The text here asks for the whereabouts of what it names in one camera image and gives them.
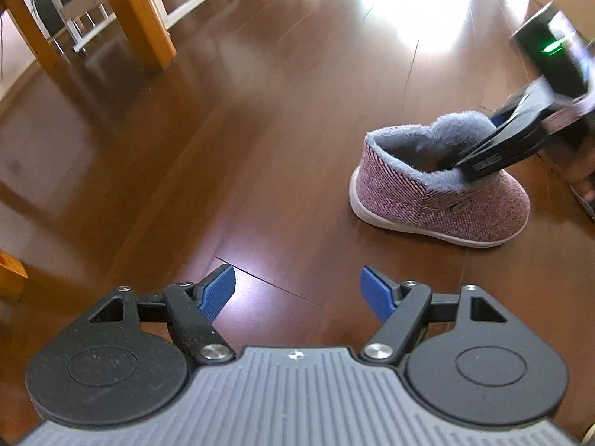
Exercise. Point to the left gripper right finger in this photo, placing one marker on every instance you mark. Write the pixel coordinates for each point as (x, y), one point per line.
(405, 310)

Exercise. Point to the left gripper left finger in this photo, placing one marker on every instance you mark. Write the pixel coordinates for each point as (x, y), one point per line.
(189, 311)

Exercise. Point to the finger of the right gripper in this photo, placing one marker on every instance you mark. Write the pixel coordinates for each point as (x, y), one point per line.
(492, 146)
(538, 101)

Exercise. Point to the pink knit bootie slipper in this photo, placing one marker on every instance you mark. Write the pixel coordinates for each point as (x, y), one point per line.
(405, 183)

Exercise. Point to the wooden table leg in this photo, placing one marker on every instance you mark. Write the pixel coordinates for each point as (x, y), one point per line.
(146, 34)

